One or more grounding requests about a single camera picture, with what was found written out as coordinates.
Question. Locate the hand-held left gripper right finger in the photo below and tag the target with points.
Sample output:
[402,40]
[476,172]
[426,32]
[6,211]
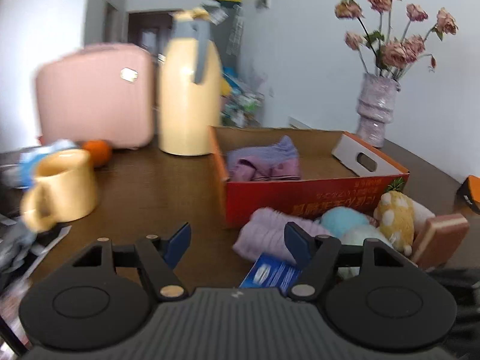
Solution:
[297,243]

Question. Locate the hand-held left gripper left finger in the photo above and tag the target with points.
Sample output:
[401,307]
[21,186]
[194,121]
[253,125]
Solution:
[179,243]

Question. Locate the lavender towel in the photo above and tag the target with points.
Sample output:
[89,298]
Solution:
[262,232]

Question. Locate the blue tissue packet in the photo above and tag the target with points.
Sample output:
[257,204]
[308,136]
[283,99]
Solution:
[268,273]

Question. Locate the orange cardboard box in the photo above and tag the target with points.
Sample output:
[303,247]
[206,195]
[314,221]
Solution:
[300,197]

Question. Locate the light blue plush ball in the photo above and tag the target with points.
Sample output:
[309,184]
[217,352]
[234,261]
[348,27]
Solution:
[343,221]

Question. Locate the pale green plush ball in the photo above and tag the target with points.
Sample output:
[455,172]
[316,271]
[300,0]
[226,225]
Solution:
[365,234]

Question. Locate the yellow plush toy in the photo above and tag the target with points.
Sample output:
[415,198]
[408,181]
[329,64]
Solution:
[395,217]

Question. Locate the pink layered sponge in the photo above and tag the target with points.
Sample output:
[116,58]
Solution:
[438,238]

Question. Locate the pink purple cloth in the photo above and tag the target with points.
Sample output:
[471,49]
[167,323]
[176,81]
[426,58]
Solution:
[262,172]

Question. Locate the purple towel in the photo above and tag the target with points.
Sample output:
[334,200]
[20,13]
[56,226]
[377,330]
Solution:
[270,152]

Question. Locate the orange fruit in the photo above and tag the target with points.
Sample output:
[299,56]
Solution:
[98,152]

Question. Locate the yellow mug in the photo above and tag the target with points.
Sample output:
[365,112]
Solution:
[67,191]

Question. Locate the yellow thermos jug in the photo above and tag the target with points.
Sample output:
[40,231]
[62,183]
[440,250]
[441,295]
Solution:
[187,112]

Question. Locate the loose papers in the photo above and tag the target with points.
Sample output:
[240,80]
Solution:
[45,242]

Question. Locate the pile of colourful clutter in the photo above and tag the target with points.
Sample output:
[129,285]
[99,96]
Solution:
[242,101]

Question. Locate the lilac ribbed vase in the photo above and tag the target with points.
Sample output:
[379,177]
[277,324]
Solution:
[377,108]

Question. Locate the pink suitcase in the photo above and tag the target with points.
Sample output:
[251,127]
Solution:
[93,97]

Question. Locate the blue and white tissue pack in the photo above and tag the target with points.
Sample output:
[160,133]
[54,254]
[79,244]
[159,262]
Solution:
[30,161]

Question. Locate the orange and black object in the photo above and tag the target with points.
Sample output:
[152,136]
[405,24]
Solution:
[470,195]

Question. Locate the grey refrigerator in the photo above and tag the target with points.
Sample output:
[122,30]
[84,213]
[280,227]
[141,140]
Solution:
[230,33]

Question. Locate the dried pink flowers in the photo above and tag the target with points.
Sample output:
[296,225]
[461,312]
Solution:
[399,50]

